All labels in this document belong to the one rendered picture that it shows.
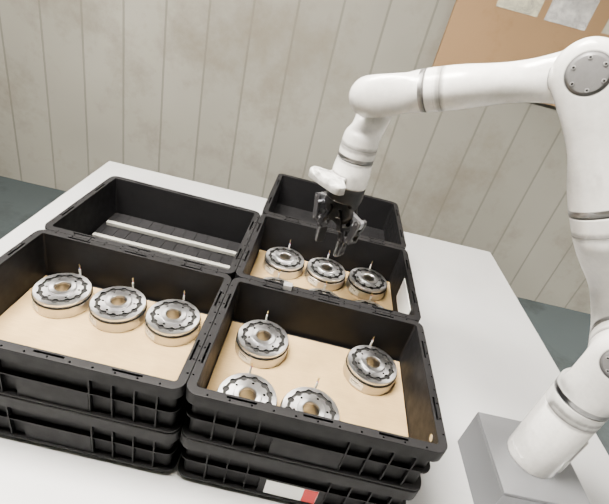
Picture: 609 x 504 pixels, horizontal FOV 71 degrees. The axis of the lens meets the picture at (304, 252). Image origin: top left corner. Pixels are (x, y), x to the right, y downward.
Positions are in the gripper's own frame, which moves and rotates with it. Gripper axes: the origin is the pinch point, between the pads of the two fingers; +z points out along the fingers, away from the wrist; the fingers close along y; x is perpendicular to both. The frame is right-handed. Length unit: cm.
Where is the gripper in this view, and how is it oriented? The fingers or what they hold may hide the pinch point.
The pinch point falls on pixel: (329, 242)
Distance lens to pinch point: 91.6
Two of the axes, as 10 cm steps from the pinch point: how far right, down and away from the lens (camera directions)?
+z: -2.3, 8.2, 5.2
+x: -7.7, 1.8, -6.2
